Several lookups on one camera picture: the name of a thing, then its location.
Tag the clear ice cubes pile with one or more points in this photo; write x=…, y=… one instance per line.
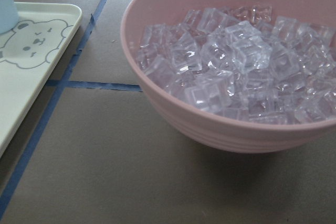
x=241, y=64

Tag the blue plastic cup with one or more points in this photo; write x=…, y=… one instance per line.
x=9, y=15

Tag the pink bowl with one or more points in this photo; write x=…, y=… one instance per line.
x=212, y=130

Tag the white bear tray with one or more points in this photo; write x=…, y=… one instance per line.
x=29, y=53

